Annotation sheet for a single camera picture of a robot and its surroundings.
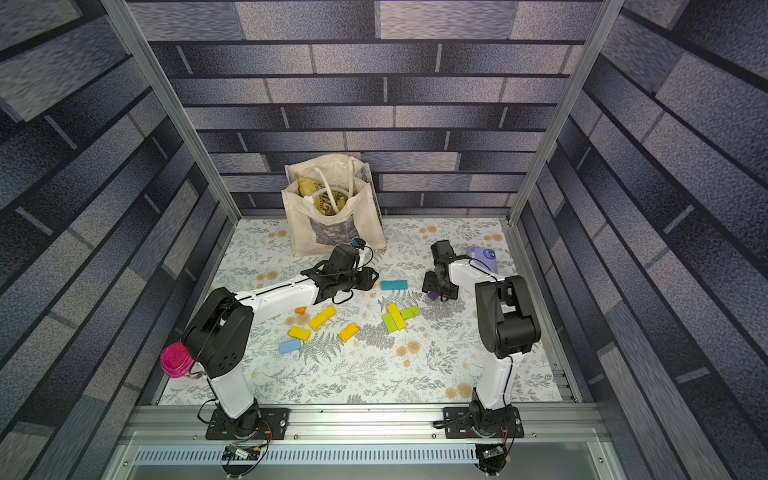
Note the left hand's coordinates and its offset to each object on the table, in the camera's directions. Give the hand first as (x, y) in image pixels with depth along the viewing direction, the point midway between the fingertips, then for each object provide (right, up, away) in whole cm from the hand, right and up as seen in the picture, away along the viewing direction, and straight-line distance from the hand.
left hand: (377, 273), depth 91 cm
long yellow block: (-18, -15, +2) cm, 24 cm away
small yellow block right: (-9, -18, -1) cm, 20 cm away
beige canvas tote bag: (-16, +23, +5) cm, 28 cm away
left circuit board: (-33, -42, -19) cm, 57 cm away
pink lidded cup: (-51, -21, -16) cm, 57 cm away
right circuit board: (+30, -43, -18) cm, 55 cm away
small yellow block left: (-24, -19, 0) cm, 31 cm away
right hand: (+20, -6, +9) cm, 22 cm away
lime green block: (+4, -16, 0) cm, 16 cm away
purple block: (+19, -8, +6) cm, 21 cm away
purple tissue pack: (+37, +5, +10) cm, 39 cm away
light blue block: (-26, -22, -3) cm, 34 cm away
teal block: (+6, -5, +10) cm, 13 cm away
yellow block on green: (+7, -15, +1) cm, 17 cm away
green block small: (+11, -13, +2) cm, 17 cm away
